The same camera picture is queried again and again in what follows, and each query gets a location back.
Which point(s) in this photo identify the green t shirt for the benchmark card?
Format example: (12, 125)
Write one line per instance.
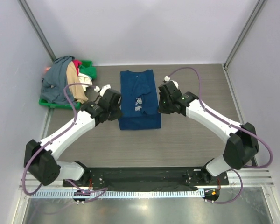
(89, 71)

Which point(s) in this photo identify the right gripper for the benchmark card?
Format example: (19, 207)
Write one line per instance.
(161, 109)

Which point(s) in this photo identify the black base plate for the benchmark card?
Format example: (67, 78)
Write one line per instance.
(150, 179)

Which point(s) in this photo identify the pink red t shirt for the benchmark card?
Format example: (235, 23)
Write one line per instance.
(77, 64)

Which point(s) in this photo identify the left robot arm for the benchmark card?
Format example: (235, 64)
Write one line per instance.
(42, 158)

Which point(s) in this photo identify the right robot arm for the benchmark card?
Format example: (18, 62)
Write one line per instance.
(240, 140)

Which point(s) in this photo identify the frame post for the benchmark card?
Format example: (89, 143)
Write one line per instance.
(37, 28)
(246, 29)

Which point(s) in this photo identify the right frame post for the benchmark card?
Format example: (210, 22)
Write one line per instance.
(246, 29)

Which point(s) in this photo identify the green plastic bin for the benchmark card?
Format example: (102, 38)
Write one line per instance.
(86, 63)

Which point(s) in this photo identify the blue t shirt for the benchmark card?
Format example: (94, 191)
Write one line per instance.
(139, 101)

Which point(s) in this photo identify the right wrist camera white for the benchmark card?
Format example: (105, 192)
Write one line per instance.
(167, 79)

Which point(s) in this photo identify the cream white t shirt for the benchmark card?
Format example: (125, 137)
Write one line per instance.
(85, 79)

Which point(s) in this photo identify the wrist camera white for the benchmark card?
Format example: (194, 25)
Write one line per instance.
(167, 79)
(101, 90)

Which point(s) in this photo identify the aluminium rail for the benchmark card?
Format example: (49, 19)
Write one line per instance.
(249, 178)

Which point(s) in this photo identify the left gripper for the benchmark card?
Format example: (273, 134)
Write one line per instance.
(117, 115)

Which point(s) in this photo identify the left frame post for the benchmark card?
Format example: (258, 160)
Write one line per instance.
(37, 28)

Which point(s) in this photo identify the grey t shirt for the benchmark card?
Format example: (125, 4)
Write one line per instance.
(55, 80)

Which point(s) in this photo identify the slotted cable duct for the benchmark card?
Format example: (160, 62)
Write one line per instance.
(71, 193)

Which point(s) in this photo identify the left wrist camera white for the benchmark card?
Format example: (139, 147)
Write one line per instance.
(101, 90)

